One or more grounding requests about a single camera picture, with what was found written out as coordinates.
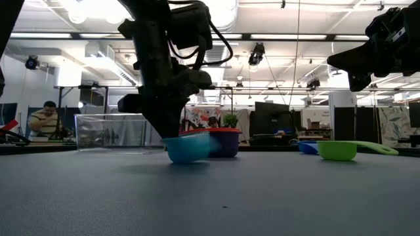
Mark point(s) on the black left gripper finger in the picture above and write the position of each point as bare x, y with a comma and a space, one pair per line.
178, 118
159, 121

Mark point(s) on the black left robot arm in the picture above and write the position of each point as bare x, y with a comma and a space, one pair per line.
151, 42

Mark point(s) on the green plastic measuring cup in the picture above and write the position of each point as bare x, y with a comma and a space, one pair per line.
338, 150

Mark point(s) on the colourful wall poster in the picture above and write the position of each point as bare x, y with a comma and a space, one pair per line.
200, 116

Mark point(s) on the silver ventilation duct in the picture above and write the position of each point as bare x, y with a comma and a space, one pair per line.
226, 10

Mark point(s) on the cardboard box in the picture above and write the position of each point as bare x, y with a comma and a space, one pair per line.
315, 124

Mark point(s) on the red plastic measuring cup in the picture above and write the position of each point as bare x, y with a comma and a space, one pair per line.
226, 129

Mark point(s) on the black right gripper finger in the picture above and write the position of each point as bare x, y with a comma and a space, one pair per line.
354, 59
359, 81

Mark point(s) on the clear plastic basket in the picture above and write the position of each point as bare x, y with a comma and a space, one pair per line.
108, 131

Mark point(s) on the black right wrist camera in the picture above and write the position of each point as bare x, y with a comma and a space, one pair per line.
388, 24

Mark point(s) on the blue plastic measuring cup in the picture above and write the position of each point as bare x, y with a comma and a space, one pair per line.
308, 148

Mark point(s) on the leaf print curtain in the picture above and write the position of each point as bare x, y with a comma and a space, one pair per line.
393, 126

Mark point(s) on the purple plastic measuring cup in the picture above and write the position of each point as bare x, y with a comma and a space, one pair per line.
226, 145

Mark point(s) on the person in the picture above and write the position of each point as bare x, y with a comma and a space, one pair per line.
213, 122
44, 121

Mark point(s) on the black partition panel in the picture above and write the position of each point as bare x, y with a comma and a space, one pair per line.
344, 126

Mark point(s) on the long ceiling light bar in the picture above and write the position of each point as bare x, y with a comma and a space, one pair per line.
285, 36

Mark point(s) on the red flat object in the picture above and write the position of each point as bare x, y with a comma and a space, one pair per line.
9, 125

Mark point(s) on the green potted plant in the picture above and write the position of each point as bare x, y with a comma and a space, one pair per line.
230, 120

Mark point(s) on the teal plastic measuring cup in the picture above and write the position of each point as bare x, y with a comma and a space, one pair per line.
188, 149

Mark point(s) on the black metal frame stand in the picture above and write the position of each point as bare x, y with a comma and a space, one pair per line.
232, 98
59, 108

